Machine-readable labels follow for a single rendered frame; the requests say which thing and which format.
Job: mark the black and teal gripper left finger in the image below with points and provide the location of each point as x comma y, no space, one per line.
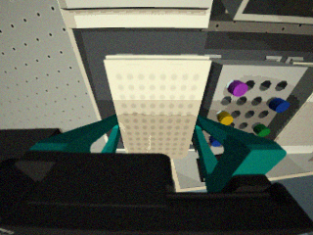
81,138

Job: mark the grey base plate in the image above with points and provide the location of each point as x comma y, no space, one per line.
41,85

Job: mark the green cylinder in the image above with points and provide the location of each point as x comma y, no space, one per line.
260,129

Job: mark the grey tube rack block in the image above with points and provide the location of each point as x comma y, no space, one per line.
264,79

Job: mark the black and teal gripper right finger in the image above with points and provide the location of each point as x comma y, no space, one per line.
244,153

